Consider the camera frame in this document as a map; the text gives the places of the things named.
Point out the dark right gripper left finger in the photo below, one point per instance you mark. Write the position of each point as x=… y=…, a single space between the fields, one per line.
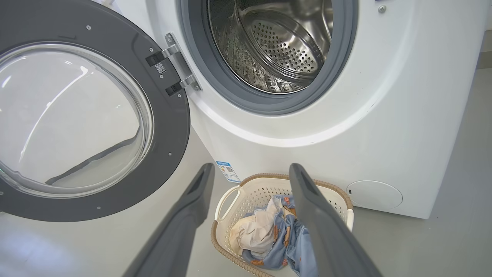
x=180 y=238

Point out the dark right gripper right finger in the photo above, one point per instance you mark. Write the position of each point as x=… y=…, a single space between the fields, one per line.
x=330 y=238

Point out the blue printed garment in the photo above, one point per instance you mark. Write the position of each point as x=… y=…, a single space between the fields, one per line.
x=301 y=254

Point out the blue garment with white lining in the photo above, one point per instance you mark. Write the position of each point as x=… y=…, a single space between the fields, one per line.
x=255 y=231

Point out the round black glass washer door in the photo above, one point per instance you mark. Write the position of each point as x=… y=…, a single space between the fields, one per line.
x=169 y=127

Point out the white front-load washing machine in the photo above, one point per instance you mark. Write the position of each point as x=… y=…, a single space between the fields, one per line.
x=307 y=130

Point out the metal door hinge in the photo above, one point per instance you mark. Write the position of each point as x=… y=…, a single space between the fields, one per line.
x=180 y=61

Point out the grey rubber door gasket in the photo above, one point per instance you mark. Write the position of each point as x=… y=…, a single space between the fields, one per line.
x=342 y=57

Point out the steel washer drum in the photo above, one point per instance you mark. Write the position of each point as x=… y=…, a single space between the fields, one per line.
x=284 y=50

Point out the round white filter cover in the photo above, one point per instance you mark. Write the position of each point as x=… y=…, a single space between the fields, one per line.
x=374 y=195

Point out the blue energy label sticker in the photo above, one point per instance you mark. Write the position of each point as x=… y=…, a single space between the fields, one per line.
x=228 y=172

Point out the cream perforated laundry basket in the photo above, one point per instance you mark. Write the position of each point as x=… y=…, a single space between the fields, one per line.
x=253 y=192

